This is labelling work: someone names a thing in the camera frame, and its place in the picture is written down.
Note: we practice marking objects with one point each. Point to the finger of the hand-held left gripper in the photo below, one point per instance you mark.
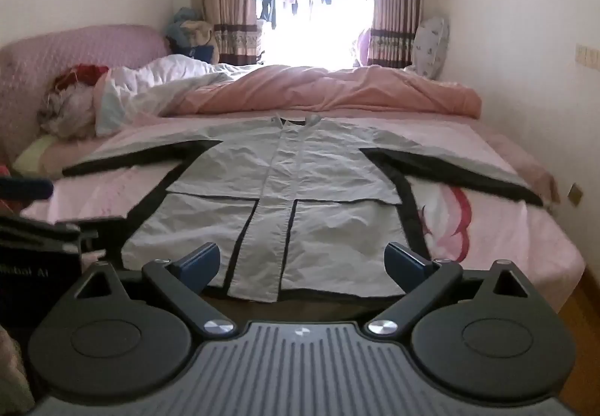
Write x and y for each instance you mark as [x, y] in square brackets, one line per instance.
[26, 189]

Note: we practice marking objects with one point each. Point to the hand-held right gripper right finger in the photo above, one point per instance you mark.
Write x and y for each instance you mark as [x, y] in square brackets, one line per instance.
[397, 264]

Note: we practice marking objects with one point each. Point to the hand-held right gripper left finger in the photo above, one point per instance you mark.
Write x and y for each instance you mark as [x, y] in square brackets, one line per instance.
[201, 265]

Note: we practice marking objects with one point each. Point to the grey jacket with black trim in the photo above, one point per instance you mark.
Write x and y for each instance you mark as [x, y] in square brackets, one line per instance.
[290, 172]

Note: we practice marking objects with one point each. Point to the yellow-green pillow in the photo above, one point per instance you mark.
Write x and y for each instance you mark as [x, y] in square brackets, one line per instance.
[35, 154]

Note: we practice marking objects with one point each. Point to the pale crumpled cloth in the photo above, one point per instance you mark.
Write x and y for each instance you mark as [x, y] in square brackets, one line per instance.
[65, 112]

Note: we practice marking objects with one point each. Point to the pink printed bed sheet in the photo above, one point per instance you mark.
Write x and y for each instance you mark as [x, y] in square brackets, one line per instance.
[492, 228]

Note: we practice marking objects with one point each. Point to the red cloth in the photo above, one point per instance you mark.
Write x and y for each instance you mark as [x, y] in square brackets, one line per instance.
[83, 71]

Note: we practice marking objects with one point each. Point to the pink padded headboard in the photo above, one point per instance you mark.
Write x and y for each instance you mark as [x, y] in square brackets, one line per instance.
[70, 46]

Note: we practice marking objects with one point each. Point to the white blanket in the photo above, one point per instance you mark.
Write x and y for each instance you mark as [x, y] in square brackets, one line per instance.
[154, 78]

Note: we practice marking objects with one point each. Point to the pink quilt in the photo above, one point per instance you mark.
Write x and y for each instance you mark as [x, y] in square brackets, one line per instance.
[351, 88]

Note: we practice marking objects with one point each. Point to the dark blue bag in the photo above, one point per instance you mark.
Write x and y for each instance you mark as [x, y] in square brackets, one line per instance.
[204, 53]

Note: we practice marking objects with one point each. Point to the purple cloth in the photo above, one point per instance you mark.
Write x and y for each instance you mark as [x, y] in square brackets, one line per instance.
[364, 46]

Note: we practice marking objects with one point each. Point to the blue cloth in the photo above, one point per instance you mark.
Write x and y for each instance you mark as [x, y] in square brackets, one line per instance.
[180, 20]

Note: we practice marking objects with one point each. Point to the beige cloth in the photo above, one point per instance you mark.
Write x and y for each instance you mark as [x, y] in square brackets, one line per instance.
[200, 33]

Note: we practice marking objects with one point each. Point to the brass wall socket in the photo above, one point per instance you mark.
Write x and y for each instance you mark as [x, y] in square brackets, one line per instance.
[575, 194]

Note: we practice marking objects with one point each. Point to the white wall switch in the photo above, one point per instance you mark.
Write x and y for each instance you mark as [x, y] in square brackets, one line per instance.
[587, 54]

